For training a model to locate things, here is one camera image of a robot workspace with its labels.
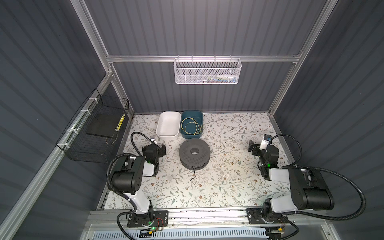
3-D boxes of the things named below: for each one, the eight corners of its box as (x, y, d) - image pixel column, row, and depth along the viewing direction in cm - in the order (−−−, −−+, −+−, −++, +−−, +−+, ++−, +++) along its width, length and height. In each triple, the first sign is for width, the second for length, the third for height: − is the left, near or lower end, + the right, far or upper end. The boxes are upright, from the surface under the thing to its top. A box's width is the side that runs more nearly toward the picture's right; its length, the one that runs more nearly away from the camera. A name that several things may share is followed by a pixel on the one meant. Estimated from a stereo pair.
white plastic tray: (156, 140, 106) (154, 135, 101) (160, 117, 120) (159, 111, 116) (179, 140, 106) (178, 135, 101) (181, 117, 120) (180, 111, 116)
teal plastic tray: (180, 138, 107) (179, 133, 102) (182, 115, 122) (181, 110, 117) (203, 138, 107) (203, 133, 102) (202, 115, 122) (202, 110, 117)
